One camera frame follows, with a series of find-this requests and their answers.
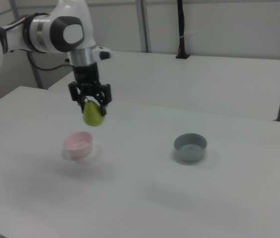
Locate pink bowl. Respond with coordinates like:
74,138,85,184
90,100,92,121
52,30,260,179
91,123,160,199
63,131,94,161

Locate grey bowl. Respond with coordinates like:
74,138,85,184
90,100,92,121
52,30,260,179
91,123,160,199
173,133,208,163

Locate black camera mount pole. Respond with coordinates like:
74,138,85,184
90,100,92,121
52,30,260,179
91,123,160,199
175,0,191,60

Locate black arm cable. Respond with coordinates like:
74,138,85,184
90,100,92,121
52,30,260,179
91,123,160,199
0,15,72,72

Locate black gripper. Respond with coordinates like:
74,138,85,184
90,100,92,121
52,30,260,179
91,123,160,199
67,61,112,117

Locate grey partition frame post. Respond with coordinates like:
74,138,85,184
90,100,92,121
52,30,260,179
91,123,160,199
136,0,153,53
29,52,44,89

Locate green pear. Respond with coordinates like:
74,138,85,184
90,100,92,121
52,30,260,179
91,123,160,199
83,100,106,127

